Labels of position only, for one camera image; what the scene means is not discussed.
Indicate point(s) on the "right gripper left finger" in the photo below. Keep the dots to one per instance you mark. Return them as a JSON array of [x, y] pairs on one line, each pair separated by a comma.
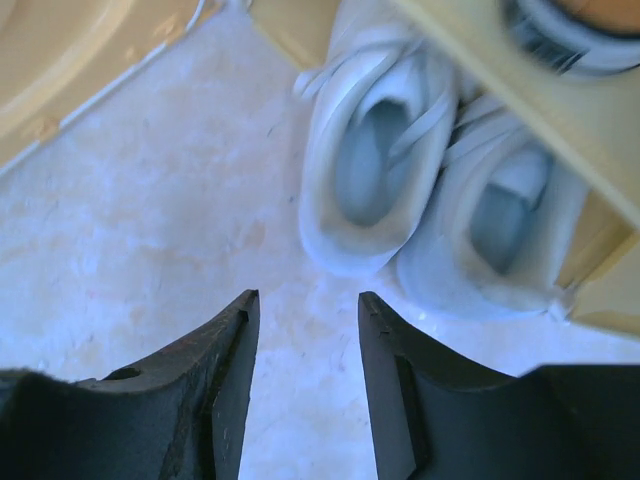
[[179, 413]]

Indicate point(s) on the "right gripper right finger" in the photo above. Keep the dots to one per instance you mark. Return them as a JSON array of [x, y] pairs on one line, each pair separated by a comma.
[[435, 414]]

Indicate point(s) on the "white sneaker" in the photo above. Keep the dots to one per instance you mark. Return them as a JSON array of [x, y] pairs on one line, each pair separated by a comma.
[[384, 104], [499, 225]]

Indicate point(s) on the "yellow shoe cabinet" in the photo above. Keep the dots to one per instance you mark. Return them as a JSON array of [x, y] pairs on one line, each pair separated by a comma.
[[593, 126]]

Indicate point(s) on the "yellow cabinet door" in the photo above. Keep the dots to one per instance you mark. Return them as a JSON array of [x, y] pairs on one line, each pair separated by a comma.
[[60, 58]]

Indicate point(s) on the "orange sneaker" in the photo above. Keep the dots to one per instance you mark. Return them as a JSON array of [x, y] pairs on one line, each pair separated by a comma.
[[566, 45]]

